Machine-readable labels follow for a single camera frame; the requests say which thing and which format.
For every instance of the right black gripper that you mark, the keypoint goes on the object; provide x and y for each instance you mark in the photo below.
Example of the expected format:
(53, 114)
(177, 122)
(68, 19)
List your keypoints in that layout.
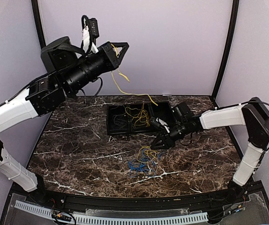
(167, 141)

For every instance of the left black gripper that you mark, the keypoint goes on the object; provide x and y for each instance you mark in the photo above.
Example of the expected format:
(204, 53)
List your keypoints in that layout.
(112, 61)

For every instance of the black three-compartment bin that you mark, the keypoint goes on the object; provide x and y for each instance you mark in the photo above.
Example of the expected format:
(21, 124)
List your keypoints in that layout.
(128, 119)

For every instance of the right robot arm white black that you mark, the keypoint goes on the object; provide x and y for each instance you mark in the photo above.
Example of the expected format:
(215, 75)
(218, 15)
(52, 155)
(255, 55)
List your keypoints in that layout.
(252, 114)

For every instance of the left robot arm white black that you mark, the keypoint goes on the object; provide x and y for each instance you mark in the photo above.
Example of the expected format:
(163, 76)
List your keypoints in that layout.
(69, 69)

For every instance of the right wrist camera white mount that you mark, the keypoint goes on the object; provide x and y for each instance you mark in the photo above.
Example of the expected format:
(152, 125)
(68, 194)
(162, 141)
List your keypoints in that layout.
(159, 124)

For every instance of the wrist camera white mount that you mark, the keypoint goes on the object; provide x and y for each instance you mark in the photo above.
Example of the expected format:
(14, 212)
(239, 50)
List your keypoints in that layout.
(90, 33)
(159, 124)

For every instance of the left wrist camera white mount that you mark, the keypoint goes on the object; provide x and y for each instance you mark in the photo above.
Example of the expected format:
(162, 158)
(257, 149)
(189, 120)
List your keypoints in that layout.
(90, 33)

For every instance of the white slotted cable duct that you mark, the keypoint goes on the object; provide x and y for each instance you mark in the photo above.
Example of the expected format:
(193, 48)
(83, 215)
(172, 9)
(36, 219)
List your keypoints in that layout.
(110, 217)

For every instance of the left black frame post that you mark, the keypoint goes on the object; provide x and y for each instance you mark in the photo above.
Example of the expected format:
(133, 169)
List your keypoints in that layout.
(38, 23)

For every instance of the black frame post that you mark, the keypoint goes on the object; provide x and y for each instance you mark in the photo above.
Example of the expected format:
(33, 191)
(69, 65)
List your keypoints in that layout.
(38, 23)
(227, 49)

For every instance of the right black frame post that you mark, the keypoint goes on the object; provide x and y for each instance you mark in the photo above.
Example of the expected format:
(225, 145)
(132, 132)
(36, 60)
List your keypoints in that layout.
(227, 49)

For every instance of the black front rail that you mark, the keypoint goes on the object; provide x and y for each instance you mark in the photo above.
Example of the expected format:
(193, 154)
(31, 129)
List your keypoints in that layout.
(71, 202)

